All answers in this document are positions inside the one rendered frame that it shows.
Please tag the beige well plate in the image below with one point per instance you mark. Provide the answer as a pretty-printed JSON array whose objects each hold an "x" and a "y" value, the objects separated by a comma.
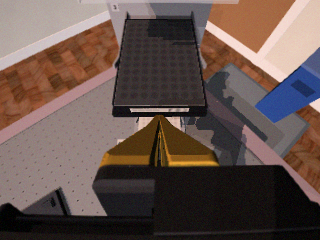
[{"x": 144, "y": 121}]

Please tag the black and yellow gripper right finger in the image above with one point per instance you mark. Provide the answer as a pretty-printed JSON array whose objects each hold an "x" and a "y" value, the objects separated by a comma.
[{"x": 179, "y": 149}]

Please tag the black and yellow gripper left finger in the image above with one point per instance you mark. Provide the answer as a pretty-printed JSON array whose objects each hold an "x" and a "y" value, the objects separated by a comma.
[{"x": 140, "y": 148}]

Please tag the grey rack with shelves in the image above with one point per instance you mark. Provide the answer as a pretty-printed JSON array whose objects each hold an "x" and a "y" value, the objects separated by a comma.
[{"x": 198, "y": 12}]

